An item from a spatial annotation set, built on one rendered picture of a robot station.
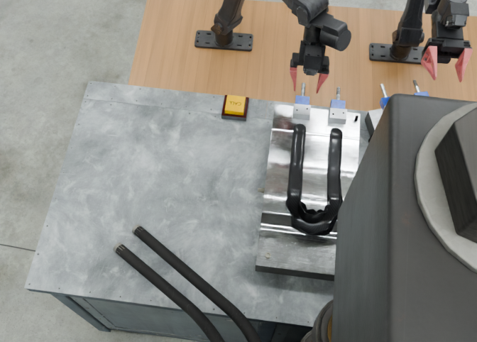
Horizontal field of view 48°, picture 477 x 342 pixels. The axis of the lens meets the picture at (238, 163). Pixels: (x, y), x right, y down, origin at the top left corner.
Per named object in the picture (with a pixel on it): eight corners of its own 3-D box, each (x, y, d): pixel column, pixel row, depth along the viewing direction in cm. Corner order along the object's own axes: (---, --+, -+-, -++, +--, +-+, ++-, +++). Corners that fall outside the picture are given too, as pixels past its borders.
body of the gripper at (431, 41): (471, 46, 132) (468, 23, 135) (429, 43, 132) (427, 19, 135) (461, 62, 138) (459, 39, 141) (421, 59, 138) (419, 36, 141)
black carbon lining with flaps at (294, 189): (292, 126, 163) (294, 109, 155) (345, 132, 163) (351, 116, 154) (281, 234, 148) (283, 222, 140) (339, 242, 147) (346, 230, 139)
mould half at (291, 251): (272, 118, 173) (275, 95, 161) (354, 128, 171) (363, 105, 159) (255, 271, 150) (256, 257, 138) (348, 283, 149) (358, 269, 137)
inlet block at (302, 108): (294, 87, 171) (296, 77, 166) (310, 89, 170) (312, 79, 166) (291, 123, 165) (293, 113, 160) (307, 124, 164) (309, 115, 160)
